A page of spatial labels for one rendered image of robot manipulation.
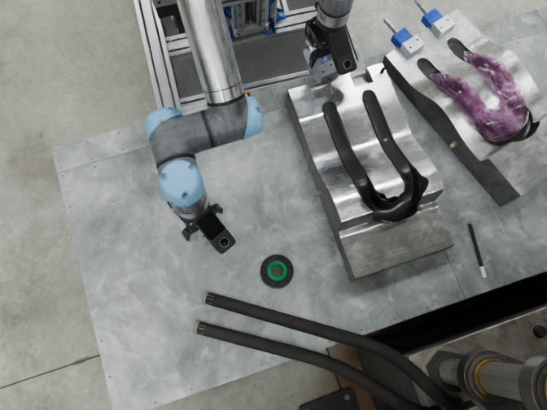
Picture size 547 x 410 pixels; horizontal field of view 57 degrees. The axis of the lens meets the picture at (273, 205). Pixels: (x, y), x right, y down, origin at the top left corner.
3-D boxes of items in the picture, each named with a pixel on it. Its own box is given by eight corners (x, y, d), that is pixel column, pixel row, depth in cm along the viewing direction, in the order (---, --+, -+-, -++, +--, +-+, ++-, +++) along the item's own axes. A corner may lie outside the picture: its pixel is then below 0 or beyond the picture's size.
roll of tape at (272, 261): (267, 293, 124) (267, 292, 121) (255, 263, 126) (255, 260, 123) (297, 281, 125) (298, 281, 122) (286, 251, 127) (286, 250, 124)
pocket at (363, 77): (345, 79, 134) (347, 71, 131) (364, 74, 135) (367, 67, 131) (352, 94, 133) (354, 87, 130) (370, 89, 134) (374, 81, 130)
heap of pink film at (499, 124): (422, 80, 134) (432, 64, 127) (473, 46, 137) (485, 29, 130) (487, 155, 129) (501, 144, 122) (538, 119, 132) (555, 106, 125)
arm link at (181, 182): (193, 149, 91) (207, 192, 89) (199, 168, 102) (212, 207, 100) (150, 162, 90) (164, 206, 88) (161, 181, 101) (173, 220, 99)
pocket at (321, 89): (307, 90, 133) (308, 83, 129) (326, 85, 134) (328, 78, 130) (312, 106, 132) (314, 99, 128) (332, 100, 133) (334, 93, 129)
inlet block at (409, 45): (375, 29, 141) (379, 17, 136) (389, 20, 142) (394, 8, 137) (404, 63, 139) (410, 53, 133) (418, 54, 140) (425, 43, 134)
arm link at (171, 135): (199, 113, 103) (216, 161, 101) (146, 128, 102) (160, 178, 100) (195, 95, 96) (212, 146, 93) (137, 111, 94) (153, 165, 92)
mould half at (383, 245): (286, 105, 138) (288, 80, 124) (374, 79, 140) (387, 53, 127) (350, 281, 126) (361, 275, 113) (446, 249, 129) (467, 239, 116)
